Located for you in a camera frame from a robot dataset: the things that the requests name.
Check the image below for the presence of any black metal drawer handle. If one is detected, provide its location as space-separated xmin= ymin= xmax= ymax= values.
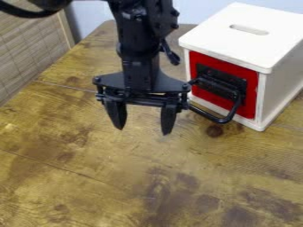
xmin=186 ymin=77 xmax=243 ymax=125

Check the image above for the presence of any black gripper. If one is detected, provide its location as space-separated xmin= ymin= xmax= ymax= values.
xmin=92 ymin=71 xmax=191 ymax=135

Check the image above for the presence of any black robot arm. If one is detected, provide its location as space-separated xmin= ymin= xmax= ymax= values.
xmin=92 ymin=0 xmax=191 ymax=135

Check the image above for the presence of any white wooden drawer box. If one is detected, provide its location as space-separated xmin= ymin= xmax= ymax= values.
xmin=179 ymin=3 xmax=303 ymax=131

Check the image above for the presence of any woven bamboo blind panel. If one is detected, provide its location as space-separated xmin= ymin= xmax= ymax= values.
xmin=0 ymin=12 xmax=75 ymax=105

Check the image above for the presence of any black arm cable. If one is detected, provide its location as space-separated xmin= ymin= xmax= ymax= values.
xmin=159 ymin=38 xmax=183 ymax=67

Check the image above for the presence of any red drawer front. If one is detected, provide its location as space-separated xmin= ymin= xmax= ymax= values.
xmin=188 ymin=51 xmax=258 ymax=119

